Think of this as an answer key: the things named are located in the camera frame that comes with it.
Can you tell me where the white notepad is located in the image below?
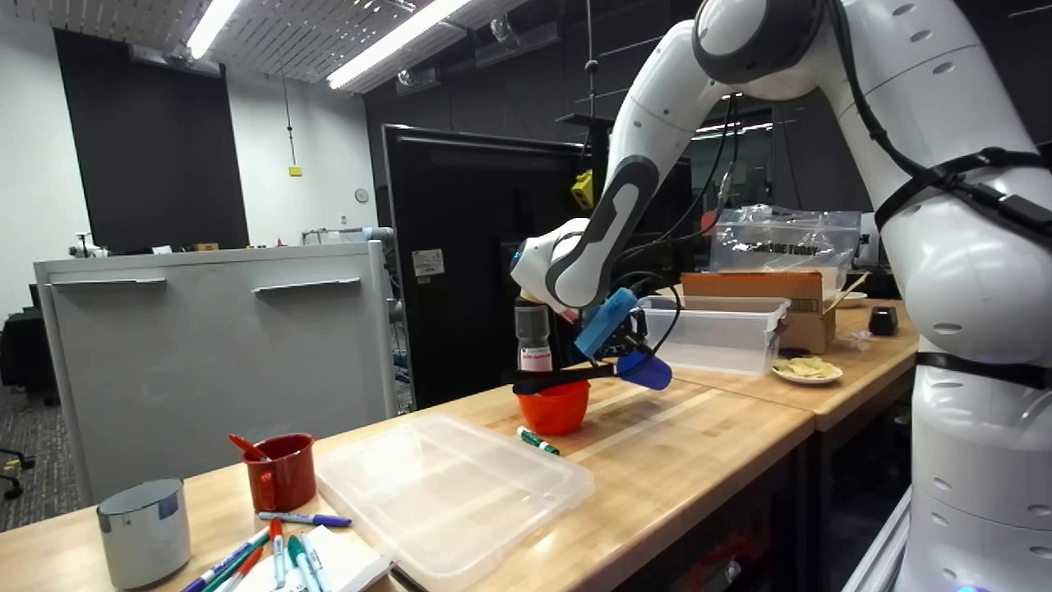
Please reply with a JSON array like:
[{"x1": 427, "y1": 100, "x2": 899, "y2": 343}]
[{"x1": 232, "y1": 523, "x2": 393, "y2": 592}]

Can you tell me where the black wrist cable bundle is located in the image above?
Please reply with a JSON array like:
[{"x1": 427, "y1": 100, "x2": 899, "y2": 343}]
[{"x1": 626, "y1": 127, "x2": 738, "y2": 358}]

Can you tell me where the clear flat plastic lid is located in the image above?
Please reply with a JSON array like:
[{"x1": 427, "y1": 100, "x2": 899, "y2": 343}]
[{"x1": 313, "y1": 411, "x2": 598, "y2": 592}]

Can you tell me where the purple marker pen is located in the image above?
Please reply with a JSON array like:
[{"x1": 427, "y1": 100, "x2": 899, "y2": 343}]
[{"x1": 255, "y1": 511, "x2": 356, "y2": 531}]

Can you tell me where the green capped white marker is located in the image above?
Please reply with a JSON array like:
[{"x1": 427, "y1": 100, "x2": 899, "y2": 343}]
[{"x1": 511, "y1": 423, "x2": 566, "y2": 461}]

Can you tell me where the large black panel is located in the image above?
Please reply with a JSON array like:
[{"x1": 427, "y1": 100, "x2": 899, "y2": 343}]
[{"x1": 379, "y1": 120, "x2": 703, "y2": 411}]

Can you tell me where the clear plastic bag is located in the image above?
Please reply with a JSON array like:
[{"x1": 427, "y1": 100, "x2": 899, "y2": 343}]
[{"x1": 705, "y1": 200, "x2": 869, "y2": 277}]

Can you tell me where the clear plastic storage bin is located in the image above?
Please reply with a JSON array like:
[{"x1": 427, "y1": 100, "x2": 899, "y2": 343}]
[{"x1": 637, "y1": 292, "x2": 791, "y2": 381}]

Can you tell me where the blue marker pen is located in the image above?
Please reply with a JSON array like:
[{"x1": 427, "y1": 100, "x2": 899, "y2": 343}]
[{"x1": 177, "y1": 530, "x2": 274, "y2": 592}]

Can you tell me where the red bowl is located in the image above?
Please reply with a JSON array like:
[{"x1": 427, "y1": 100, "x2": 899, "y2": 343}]
[{"x1": 515, "y1": 377, "x2": 595, "y2": 440}]

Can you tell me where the grey cabinet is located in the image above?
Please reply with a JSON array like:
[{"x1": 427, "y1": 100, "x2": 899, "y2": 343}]
[{"x1": 28, "y1": 237, "x2": 401, "y2": 507}]

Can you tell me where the yellow triangular object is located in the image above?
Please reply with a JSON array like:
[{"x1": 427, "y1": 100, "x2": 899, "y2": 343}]
[{"x1": 566, "y1": 164, "x2": 598, "y2": 215}]

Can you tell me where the green marker pen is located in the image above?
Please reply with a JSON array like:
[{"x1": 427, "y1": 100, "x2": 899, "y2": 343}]
[{"x1": 287, "y1": 531, "x2": 332, "y2": 592}]

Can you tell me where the beige paper cup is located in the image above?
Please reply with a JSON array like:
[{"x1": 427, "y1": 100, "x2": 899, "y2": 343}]
[{"x1": 835, "y1": 292, "x2": 873, "y2": 345}]

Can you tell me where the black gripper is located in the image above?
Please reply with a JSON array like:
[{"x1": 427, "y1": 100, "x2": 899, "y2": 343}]
[{"x1": 612, "y1": 309, "x2": 664, "y2": 364}]

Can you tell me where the brown cardboard box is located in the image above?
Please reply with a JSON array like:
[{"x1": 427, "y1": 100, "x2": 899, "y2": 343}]
[{"x1": 679, "y1": 267, "x2": 846, "y2": 355}]

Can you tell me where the plate of chips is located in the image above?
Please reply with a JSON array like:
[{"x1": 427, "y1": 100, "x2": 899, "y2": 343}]
[{"x1": 770, "y1": 355, "x2": 849, "y2": 389}]

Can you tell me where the black vertical pole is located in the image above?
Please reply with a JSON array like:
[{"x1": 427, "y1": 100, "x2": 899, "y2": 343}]
[{"x1": 583, "y1": 0, "x2": 613, "y2": 178}]

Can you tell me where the long ceiling light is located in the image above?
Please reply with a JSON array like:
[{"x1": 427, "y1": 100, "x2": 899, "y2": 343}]
[
  {"x1": 181, "y1": 0, "x2": 243, "y2": 62},
  {"x1": 323, "y1": 0, "x2": 476, "y2": 95}
]

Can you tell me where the red marker pen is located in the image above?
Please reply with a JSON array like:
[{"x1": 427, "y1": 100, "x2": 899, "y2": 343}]
[{"x1": 232, "y1": 517, "x2": 289, "y2": 586}]

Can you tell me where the grey tin can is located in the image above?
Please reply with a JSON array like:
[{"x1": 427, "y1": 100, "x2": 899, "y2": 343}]
[{"x1": 91, "y1": 476, "x2": 192, "y2": 592}]

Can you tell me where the black wall screen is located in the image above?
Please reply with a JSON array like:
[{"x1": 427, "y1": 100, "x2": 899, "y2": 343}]
[{"x1": 53, "y1": 26, "x2": 254, "y2": 257}]

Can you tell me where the tall bottle with cork lid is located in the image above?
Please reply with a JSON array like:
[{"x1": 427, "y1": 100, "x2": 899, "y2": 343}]
[{"x1": 511, "y1": 295, "x2": 557, "y2": 377}]

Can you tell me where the red measuring cup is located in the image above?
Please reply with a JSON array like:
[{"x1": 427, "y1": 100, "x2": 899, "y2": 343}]
[{"x1": 225, "y1": 431, "x2": 317, "y2": 517}]

